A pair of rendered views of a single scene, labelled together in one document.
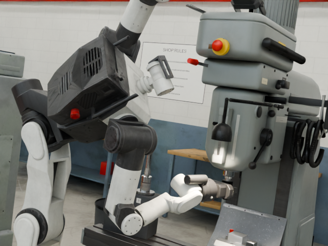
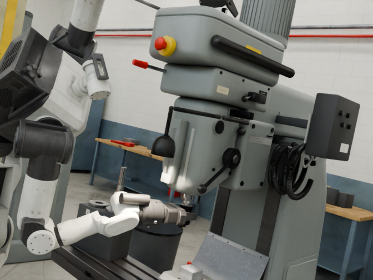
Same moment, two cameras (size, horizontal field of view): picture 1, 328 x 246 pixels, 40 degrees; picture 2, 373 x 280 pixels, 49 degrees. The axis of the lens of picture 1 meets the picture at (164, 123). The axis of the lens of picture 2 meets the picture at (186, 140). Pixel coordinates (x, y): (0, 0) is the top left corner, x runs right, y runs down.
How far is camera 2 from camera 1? 0.65 m
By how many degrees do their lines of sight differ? 11
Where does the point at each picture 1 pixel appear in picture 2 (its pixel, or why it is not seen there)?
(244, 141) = (198, 160)
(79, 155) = (154, 176)
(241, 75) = (195, 82)
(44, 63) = (131, 91)
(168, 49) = not seen: hidden behind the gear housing
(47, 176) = not seen: outside the picture
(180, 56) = not seen: hidden behind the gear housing
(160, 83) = (91, 84)
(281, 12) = (267, 16)
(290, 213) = (274, 251)
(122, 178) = (29, 188)
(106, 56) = (23, 49)
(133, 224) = (42, 243)
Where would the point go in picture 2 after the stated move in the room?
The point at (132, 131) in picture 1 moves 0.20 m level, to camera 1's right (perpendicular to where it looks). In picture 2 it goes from (39, 134) to (106, 148)
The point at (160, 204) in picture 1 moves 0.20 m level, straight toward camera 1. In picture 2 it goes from (85, 223) to (50, 240)
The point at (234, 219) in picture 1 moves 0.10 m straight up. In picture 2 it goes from (215, 250) to (219, 228)
